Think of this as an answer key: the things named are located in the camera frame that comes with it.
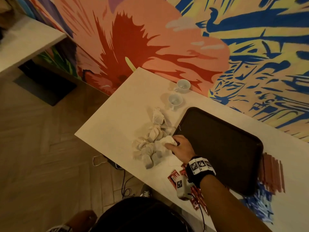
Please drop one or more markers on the dark brown tray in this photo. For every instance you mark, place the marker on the dark brown tray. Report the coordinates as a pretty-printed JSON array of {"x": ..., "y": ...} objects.
[{"x": 217, "y": 142}]

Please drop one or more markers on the pile of white tea bags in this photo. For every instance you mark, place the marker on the pile of white tea bags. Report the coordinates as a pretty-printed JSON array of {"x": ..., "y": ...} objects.
[{"x": 147, "y": 142}]

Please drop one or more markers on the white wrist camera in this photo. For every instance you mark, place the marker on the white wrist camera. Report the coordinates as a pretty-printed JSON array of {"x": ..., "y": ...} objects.
[{"x": 183, "y": 187}]

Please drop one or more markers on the person's right hand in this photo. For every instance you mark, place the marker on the person's right hand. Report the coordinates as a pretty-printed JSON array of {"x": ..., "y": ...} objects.
[{"x": 182, "y": 148}]

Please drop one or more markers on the white side table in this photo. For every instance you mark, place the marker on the white side table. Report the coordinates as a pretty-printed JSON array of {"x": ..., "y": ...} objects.
[{"x": 24, "y": 43}]

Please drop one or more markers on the pile of red Nescafe sachets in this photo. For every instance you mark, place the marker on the pile of red Nescafe sachets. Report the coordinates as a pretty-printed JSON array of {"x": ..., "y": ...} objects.
[{"x": 173, "y": 178}]

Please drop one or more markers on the pile of blue sachets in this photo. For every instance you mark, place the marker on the pile of blue sachets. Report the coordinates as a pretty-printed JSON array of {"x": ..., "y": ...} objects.
[{"x": 258, "y": 205}]

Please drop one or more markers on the person's black shirt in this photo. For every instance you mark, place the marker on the person's black shirt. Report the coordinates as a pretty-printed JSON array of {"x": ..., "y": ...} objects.
[{"x": 140, "y": 217}]

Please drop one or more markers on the person's right forearm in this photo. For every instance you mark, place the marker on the person's right forearm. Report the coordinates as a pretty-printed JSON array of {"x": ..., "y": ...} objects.
[{"x": 224, "y": 205}]

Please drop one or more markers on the person's leg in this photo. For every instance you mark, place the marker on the person's leg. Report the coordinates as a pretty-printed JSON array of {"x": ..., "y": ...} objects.
[{"x": 82, "y": 220}]

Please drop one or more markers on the small white cup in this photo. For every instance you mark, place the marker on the small white cup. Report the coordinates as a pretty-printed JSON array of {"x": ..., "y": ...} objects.
[
  {"x": 175, "y": 100},
  {"x": 183, "y": 85}
]

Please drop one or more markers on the black marker wristband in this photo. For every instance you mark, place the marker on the black marker wristband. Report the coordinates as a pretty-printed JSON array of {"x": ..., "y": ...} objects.
[{"x": 200, "y": 169}]

